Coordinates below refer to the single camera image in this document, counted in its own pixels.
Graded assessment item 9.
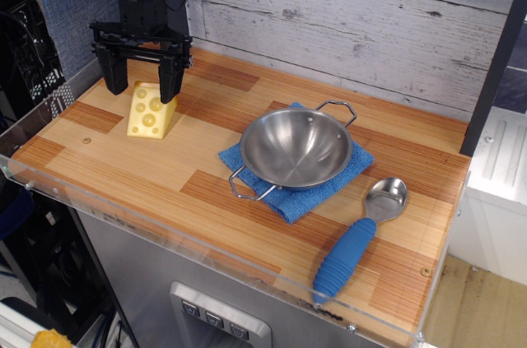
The white appliance top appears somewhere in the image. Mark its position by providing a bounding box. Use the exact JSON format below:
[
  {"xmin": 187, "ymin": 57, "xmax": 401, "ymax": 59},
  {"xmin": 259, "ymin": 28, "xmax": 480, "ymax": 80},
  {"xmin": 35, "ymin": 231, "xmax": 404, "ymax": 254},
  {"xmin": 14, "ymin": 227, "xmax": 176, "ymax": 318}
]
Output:
[{"xmin": 448, "ymin": 107, "xmax": 526, "ymax": 285}]

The yellow toy cheese wedge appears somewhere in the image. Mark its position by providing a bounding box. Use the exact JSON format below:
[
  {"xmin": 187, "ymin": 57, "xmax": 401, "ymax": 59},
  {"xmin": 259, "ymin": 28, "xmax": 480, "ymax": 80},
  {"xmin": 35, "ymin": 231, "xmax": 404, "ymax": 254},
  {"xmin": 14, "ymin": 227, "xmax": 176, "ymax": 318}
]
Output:
[{"xmin": 127, "ymin": 81, "xmax": 178, "ymax": 140}]

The dark grey right post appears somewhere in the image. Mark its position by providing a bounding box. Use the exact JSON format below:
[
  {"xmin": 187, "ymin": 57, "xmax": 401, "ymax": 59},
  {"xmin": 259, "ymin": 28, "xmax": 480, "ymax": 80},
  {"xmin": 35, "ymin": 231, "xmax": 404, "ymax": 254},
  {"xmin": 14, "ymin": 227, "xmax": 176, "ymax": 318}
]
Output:
[{"xmin": 459, "ymin": 0, "xmax": 526, "ymax": 156}]

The steel toy fridge cabinet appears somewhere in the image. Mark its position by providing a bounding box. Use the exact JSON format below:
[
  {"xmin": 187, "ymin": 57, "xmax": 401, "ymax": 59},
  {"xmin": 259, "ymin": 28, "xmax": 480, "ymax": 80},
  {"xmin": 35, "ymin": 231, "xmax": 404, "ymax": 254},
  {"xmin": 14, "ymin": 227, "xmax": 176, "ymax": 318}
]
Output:
[{"xmin": 77, "ymin": 212, "xmax": 424, "ymax": 347}]

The silver dispenser button panel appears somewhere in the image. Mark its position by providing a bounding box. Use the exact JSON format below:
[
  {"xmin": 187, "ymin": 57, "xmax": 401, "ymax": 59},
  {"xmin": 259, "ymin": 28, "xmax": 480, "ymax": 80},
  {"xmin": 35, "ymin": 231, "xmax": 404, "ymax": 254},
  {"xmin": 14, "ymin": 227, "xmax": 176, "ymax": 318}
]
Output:
[{"xmin": 170, "ymin": 281, "xmax": 273, "ymax": 347}]

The steel spoon blue handle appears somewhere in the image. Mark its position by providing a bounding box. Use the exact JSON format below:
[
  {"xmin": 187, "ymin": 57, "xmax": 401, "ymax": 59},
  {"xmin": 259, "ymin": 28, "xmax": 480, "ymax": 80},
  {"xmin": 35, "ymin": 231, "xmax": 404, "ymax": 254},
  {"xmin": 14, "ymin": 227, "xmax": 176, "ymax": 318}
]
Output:
[{"xmin": 312, "ymin": 177, "xmax": 408, "ymax": 306}]

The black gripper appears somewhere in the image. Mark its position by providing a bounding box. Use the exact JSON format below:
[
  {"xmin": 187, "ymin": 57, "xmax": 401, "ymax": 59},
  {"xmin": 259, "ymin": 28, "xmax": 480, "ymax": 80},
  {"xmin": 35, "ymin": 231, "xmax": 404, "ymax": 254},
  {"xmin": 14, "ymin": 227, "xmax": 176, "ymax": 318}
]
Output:
[{"xmin": 90, "ymin": 0, "xmax": 192, "ymax": 104}]

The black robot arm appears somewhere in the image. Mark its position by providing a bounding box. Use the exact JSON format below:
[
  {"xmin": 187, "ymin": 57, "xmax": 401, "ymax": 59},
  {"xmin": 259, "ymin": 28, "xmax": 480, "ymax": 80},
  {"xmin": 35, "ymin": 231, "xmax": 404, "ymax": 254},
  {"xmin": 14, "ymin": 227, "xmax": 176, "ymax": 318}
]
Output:
[{"xmin": 90, "ymin": 0, "xmax": 192, "ymax": 104}]

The blue folded cloth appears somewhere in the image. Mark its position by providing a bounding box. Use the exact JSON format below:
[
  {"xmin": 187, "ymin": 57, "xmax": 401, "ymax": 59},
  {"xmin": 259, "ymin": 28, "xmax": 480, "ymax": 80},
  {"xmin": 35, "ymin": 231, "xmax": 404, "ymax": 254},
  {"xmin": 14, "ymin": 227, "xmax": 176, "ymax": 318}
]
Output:
[{"xmin": 219, "ymin": 102, "xmax": 374, "ymax": 224}]

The steel pot with handles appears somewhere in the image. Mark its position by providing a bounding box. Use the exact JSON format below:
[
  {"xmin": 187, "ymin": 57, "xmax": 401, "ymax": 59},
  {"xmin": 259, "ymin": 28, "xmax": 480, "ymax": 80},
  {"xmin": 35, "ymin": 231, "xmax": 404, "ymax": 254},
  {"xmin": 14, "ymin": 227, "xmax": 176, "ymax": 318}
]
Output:
[{"xmin": 229, "ymin": 100, "xmax": 357, "ymax": 201}]

